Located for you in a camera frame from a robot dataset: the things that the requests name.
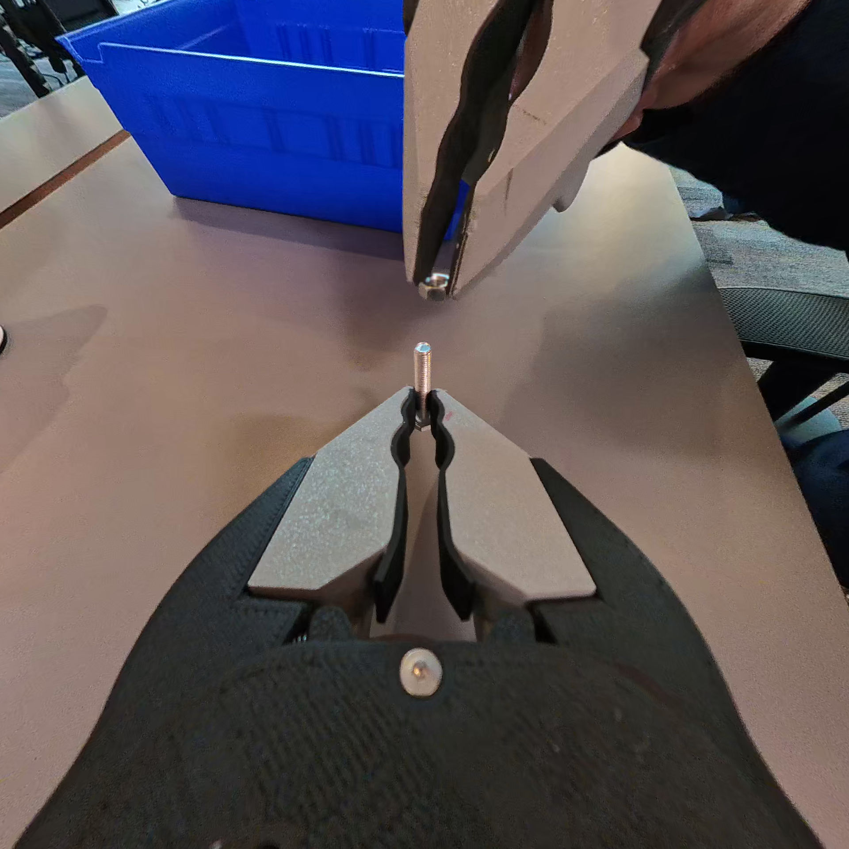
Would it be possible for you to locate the black mesh office chair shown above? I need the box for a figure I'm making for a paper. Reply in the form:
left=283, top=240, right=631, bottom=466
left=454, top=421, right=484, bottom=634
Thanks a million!
left=719, top=285, right=849, bottom=428

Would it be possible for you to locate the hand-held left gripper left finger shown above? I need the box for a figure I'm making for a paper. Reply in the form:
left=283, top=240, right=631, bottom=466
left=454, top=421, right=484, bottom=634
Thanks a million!
left=247, top=386, right=417, bottom=624

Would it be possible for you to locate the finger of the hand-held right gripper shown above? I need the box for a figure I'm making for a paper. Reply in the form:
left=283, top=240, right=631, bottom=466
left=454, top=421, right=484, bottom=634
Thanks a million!
left=401, top=0, right=526, bottom=287
left=446, top=0, right=663, bottom=298

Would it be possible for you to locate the silver bolt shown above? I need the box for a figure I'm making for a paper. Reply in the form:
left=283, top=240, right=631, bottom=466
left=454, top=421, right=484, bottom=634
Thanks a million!
left=413, top=340, right=433, bottom=433

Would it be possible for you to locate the blue plastic bin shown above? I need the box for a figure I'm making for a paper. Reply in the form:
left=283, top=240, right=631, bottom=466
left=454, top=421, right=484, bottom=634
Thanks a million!
left=56, top=0, right=473, bottom=243

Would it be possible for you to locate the person's right forearm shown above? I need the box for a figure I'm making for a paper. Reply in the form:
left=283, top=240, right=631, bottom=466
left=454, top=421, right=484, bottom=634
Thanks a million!
left=623, top=0, right=849, bottom=253

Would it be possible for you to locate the person's right hand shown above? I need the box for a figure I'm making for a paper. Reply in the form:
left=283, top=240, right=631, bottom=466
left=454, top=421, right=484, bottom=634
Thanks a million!
left=613, top=0, right=815, bottom=145

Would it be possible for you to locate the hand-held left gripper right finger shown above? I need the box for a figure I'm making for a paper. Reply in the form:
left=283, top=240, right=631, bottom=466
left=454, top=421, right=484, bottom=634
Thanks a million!
left=428, top=388, right=598, bottom=623

